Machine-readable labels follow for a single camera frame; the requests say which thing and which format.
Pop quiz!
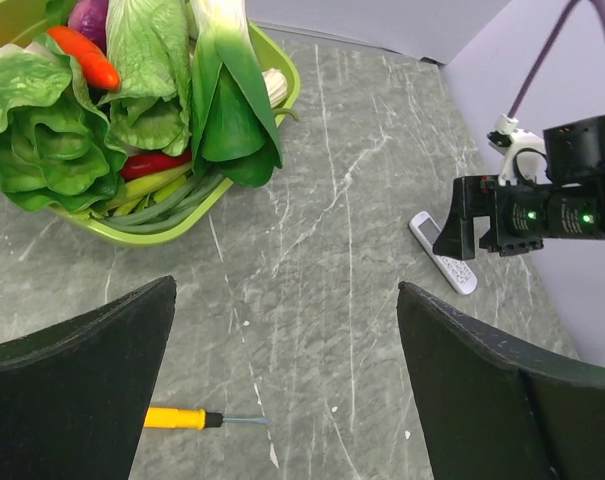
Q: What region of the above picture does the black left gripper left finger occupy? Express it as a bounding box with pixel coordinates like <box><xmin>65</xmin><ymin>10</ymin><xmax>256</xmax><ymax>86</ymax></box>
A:
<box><xmin>0</xmin><ymin>276</ymin><xmax>176</xmax><ymax>479</ymax></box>

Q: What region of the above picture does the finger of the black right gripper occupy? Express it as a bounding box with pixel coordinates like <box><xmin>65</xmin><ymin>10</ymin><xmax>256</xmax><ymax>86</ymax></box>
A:
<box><xmin>433</xmin><ymin>176</ymin><xmax>482</xmax><ymax>260</ymax></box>

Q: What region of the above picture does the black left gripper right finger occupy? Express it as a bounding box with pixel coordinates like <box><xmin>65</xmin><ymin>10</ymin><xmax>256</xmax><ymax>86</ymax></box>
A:
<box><xmin>397</xmin><ymin>282</ymin><xmax>605</xmax><ymax>479</ymax></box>

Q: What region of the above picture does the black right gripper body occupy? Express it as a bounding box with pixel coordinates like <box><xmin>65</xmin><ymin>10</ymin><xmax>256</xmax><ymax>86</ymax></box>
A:
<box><xmin>474</xmin><ymin>115</ymin><xmax>605</xmax><ymax>257</ymax></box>

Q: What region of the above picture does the yellow chili pepper toy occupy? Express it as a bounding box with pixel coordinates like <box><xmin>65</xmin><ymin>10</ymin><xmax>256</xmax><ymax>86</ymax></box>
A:
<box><xmin>95</xmin><ymin>163</ymin><xmax>191</xmax><ymax>211</ymax></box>

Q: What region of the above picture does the green bean bundle toy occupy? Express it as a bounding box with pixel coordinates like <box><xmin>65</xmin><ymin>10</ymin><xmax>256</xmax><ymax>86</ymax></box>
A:
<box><xmin>101</xmin><ymin>173</ymin><xmax>223</xmax><ymax>234</ymax></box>

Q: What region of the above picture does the white garlic toy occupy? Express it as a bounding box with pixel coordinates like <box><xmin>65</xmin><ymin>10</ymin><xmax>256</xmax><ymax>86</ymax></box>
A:
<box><xmin>262</xmin><ymin>68</ymin><xmax>288</xmax><ymax>109</ymax></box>

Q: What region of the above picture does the dark green bok choy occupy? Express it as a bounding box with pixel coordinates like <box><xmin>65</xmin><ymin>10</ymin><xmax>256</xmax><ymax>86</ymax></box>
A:
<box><xmin>190</xmin><ymin>1</ymin><xmax>282</xmax><ymax>188</ymax></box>

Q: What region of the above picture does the red chili pepper toy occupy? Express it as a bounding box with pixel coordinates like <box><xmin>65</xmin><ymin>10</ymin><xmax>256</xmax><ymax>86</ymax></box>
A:
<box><xmin>119</xmin><ymin>150</ymin><xmax>192</xmax><ymax>181</ymax></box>

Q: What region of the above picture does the green lettuce toy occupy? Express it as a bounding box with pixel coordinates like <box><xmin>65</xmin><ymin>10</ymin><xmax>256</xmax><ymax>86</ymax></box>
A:
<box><xmin>0</xmin><ymin>33</ymin><xmax>127</xmax><ymax>213</ymax></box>

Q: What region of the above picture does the orange carrot toy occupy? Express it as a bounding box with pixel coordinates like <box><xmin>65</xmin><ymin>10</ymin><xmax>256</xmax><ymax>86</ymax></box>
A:
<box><xmin>47</xmin><ymin>26</ymin><xmax>120</xmax><ymax>91</ymax></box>

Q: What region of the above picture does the light green cabbage toy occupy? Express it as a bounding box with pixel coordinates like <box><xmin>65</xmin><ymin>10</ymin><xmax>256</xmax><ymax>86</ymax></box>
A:
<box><xmin>100</xmin><ymin>0</ymin><xmax>191</xmax><ymax>157</ymax></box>

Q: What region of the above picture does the light green plastic basket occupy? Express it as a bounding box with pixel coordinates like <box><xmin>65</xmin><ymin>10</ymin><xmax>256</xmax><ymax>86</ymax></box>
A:
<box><xmin>0</xmin><ymin>1</ymin><xmax>301</xmax><ymax>247</ymax></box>

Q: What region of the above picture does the purple onion toy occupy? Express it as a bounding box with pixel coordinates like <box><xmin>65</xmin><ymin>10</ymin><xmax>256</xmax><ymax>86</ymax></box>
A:
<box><xmin>67</xmin><ymin>0</ymin><xmax>109</xmax><ymax>53</ymax></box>

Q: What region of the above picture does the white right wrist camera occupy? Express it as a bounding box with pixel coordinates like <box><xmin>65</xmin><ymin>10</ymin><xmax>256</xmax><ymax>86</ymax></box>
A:
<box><xmin>487</xmin><ymin>114</ymin><xmax>546</xmax><ymax>187</ymax></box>

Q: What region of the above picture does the yellow handled screwdriver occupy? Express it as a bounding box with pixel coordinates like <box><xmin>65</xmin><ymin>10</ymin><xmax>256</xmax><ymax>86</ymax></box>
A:
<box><xmin>144</xmin><ymin>407</ymin><xmax>268</xmax><ymax>431</ymax></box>

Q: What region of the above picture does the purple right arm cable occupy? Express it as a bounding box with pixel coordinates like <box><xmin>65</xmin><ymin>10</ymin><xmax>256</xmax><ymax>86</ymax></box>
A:
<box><xmin>509</xmin><ymin>0</ymin><xmax>605</xmax><ymax>121</ymax></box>

